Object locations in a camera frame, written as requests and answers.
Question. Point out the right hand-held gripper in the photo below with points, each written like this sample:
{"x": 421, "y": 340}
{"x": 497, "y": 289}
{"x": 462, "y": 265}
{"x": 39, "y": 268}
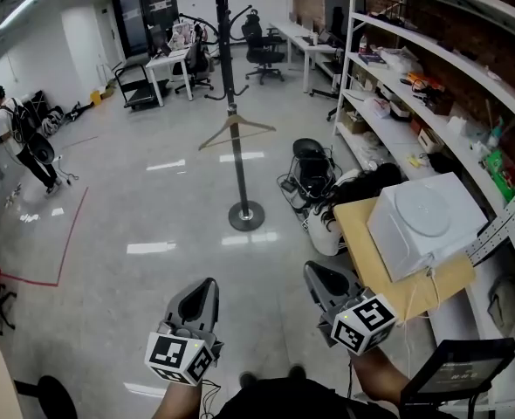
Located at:
{"x": 362, "y": 325}

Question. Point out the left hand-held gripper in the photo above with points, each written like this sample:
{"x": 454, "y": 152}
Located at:
{"x": 174, "y": 356}

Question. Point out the black coat rack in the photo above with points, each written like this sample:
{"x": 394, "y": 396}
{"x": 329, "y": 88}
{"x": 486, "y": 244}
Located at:
{"x": 239, "y": 177}

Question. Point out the wooden hanger with metal hook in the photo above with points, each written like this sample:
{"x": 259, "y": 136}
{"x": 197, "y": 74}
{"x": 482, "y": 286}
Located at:
{"x": 214, "y": 135}

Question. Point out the person's left forearm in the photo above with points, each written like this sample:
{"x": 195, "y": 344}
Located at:
{"x": 179, "y": 402}

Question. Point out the person's right forearm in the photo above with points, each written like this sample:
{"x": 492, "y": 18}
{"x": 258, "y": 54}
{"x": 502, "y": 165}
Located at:
{"x": 377, "y": 378}

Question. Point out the person's left shoe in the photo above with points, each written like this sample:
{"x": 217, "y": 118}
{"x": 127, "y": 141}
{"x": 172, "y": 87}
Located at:
{"x": 248, "y": 379}

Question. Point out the person's shoe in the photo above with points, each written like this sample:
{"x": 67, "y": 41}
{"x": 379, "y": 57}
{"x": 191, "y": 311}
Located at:
{"x": 297, "y": 372}
{"x": 248, "y": 379}

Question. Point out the person's right shoe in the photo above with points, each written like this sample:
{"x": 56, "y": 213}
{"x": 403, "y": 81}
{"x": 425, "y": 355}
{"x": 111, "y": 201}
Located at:
{"x": 297, "y": 372}

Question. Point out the white box appliance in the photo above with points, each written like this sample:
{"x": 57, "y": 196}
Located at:
{"x": 423, "y": 221}

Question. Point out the person's black shirt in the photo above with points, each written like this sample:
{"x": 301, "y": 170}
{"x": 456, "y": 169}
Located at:
{"x": 292, "y": 402}

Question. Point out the black round stool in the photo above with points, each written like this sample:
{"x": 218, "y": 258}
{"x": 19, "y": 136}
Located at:
{"x": 56, "y": 397}

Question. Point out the white metal shelving unit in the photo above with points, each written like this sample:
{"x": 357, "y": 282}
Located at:
{"x": 393, "y": 138}

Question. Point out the cardboard box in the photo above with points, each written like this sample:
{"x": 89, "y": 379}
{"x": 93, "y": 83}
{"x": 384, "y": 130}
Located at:
{"x": 354, "y": 122}

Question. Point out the grey cloth bag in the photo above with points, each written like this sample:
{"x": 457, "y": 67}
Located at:
{"x": 506, "y": 306}

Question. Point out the small white box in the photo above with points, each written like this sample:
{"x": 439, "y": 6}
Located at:
{"x": 430, "y": 140}

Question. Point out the white plastic bag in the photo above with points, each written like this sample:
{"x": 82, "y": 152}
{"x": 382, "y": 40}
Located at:
{"x": 377, "y": 107}

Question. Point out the green packet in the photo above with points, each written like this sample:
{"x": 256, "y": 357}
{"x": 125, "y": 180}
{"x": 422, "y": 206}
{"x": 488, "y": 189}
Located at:
{"x": 499, "y": 173}

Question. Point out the black round hat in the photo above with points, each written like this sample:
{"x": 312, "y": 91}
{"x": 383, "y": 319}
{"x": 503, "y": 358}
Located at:
{"x": 41, "y": 149}

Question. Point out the teal spray bottle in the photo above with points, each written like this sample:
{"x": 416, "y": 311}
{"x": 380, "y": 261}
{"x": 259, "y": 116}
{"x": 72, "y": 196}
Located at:
{"x": 495, "y": 135}

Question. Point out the black platform trolley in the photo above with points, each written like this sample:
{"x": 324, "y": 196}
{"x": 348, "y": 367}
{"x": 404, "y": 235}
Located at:
{"x": 142, "y": 92}

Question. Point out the orange tool case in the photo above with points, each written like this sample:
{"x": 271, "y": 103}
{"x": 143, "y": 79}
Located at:
{"x": 425, "y": 81}

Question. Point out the yellow box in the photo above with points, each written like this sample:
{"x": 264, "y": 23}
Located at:
{"x": 96, "y": 97}

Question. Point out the clear plastic bottle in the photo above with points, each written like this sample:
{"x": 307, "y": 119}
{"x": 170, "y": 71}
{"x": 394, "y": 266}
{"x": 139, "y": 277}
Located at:
{"x": 363, "y": 45}

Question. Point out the grey office chair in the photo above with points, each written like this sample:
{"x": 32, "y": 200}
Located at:
{"x": 196, "y": 61}

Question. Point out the small white desk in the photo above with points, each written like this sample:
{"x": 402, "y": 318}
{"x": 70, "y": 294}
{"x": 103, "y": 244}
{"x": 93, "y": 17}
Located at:
{"x": 166, "y": 61}

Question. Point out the long white desk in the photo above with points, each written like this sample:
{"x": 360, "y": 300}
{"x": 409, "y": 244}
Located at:
{"x": 303, "y": 39}

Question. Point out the black headrest office chair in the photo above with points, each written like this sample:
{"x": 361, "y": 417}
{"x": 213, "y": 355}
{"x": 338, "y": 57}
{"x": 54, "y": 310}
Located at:
{"x": 259, "y": 44}

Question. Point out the pink bags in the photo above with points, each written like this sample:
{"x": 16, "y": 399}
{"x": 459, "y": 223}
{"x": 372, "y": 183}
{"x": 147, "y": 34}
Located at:
{"x": 183, "y": 35}

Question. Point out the dark display screen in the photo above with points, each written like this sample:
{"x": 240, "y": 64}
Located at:
{"x": 338, "y": 13}

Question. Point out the black glass door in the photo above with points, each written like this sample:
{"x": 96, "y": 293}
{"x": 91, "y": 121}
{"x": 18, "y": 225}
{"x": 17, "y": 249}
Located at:
{"x": 146, "y": 11}

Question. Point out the pile of bags by wall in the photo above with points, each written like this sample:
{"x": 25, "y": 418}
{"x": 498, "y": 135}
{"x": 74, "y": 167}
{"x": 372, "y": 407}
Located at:
{"x": 53, "y": 120}

